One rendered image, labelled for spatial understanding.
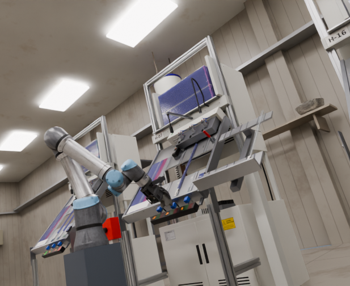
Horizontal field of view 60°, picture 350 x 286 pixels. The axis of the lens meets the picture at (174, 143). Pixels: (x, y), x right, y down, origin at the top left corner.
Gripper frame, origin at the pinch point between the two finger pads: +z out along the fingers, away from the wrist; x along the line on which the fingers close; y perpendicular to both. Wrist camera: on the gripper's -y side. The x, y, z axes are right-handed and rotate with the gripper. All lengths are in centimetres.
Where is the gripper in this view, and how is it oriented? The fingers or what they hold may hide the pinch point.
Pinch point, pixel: (171, 202)
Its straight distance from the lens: 173.9
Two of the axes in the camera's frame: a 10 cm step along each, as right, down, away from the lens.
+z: 6.4, 7.0, 3.2
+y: -3.1, 6.2, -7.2
